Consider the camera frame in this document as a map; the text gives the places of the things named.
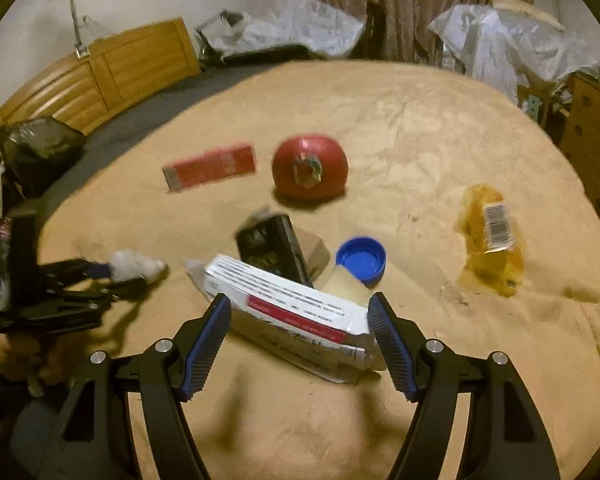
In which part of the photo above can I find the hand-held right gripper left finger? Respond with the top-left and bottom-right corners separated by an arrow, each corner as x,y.
37,292 -> 233,480

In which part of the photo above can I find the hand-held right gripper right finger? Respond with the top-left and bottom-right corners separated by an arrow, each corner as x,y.
367,292 -> 563,480

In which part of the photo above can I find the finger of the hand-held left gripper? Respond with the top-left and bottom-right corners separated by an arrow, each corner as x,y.
42,257 -> 113,283
65,277 -> 148,307

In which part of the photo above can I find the white box with red label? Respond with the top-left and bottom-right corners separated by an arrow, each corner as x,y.
185,254 -> 388,385

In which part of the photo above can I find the person's left hand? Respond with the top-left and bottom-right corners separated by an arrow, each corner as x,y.
0,335 -> 76,396

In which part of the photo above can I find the blue bottle cap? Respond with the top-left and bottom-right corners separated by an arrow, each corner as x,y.
336,236 -> 388,283

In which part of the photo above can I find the black garbage bag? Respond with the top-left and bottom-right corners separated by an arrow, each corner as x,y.
0,117 -> 88,196

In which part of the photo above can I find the black box with gold print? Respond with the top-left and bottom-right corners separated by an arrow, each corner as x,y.
235,207 -> 315,288

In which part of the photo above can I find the yellow plastic wrapper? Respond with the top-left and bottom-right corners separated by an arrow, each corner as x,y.
457,184 -> 526,298

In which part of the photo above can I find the red flat box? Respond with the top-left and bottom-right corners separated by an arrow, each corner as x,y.
161,144 -> 257,193

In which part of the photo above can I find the grey bed sheet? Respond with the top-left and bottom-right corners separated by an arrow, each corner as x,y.
40,62 -> 291,206

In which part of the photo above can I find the red round fruit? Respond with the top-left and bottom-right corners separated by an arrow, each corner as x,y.
272,135 -> 349,201

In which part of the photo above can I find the wooden headboard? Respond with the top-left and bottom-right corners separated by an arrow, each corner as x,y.
0,17 -> 202,136

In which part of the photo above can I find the small chair with teal back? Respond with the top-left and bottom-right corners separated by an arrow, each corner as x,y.
517,72 -> 556,128

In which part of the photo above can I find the wooden chest of drawers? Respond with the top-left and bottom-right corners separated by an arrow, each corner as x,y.
560,72 -> 600,256

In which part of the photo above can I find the dark wooden chair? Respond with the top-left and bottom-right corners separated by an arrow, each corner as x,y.
357,0 -> 387,61

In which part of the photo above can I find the clear plastic dust sheet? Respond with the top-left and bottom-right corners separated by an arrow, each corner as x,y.
427,2 -> 600,111
195,0 -> 366,68

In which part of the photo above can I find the brown curtain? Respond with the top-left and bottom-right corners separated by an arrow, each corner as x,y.
272,0 -> 538,63

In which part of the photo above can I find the cream pillow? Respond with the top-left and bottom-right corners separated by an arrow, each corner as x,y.
490,0 -> 566,31

